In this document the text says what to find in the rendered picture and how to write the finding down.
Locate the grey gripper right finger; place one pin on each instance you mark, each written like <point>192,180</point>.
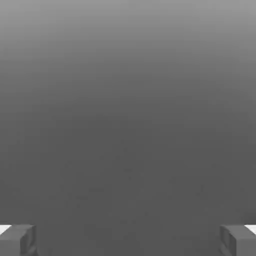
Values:
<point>240,241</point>

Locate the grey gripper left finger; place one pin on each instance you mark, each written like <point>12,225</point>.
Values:
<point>16,240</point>

